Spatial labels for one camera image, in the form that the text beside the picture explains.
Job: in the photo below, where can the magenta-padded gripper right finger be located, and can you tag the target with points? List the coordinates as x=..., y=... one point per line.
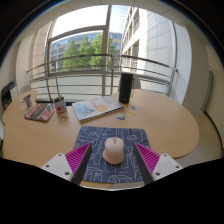
x=165, y=165

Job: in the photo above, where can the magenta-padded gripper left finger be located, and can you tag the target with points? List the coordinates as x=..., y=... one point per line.
x=58, y=165

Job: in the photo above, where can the beige computer mouse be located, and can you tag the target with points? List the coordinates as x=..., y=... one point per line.
x=113, y=151

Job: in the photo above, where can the blue patterned mouse pad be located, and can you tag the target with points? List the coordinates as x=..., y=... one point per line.
x=96, y=136

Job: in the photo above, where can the brown round sticker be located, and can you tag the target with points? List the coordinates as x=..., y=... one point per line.
x=63, y=118

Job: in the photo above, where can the red magazine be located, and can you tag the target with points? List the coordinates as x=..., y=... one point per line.
x=40, y=112

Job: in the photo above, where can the white mug with plant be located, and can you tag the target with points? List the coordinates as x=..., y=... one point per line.
x=60, y=106

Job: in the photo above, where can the blue white sticker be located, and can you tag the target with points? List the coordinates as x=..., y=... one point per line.
x=121, y=117

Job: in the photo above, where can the small blue sticker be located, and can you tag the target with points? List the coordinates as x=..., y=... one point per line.
x=134, y=107

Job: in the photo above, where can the light blue magazine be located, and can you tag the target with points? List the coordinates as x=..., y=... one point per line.
x=96, y=108

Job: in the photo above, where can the small blue white can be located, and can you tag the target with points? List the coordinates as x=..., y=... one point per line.
x=28, y=101

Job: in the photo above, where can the black printer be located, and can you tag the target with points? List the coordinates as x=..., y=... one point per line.
x=7, y=95

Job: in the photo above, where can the black cylindrical flask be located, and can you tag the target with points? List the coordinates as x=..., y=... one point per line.
x=125, y=88

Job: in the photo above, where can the metal balcony railing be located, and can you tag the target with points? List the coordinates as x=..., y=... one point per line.
x=83, y=57

